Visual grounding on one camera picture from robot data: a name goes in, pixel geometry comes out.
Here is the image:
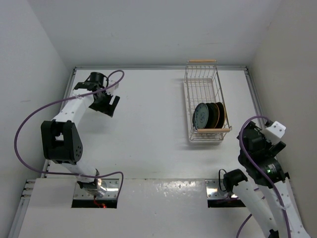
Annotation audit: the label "black glossy plate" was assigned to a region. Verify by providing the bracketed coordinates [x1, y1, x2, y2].
[205, 103, 215, 129]

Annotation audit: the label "yellow patterned plate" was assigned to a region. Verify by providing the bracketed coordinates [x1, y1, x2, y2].
[223, 104, 227, 127]
[213, 103, 220, 128]

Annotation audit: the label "blue white porcelain plate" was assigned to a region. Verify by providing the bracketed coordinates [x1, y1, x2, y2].
[193, 103, 209, 129]

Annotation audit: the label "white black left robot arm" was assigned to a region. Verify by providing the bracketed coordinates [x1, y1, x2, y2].
[41, 72, 120, 198]

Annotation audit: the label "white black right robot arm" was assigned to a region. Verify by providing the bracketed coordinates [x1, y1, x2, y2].
[223, 119, 310, 238]

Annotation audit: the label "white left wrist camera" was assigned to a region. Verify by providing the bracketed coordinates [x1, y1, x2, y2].
[108, 80, 119, 90]

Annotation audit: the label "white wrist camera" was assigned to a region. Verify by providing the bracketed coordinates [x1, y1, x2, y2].
[108, 80, 119, 90]
[261, 121, 286, 144]

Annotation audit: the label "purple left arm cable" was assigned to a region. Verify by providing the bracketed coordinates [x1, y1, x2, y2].
[14, 69, 125, 196]

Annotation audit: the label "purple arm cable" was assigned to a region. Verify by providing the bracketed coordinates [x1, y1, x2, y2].
[235, 116, 291, 238]
[14, 69, 125, 196]

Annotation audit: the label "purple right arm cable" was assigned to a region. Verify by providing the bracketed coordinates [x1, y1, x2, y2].
[235, 116, 291, 238]

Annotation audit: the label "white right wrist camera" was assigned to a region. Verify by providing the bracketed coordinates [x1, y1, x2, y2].
[261, 121, 286, 144]

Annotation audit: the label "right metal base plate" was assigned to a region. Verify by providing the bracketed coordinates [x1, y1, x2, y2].
[205, 179, 245, 200]

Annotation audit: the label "metal base plate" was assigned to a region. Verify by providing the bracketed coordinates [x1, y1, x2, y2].
[205, 179, 245, 200]
[73, 178, 119, 200]

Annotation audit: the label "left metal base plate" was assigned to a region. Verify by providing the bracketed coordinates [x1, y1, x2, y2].
[73, 178, 119, 200]

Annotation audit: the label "wire dish rack wooden handles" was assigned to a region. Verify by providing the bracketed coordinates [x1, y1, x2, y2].
[183, 59, 232, 144]

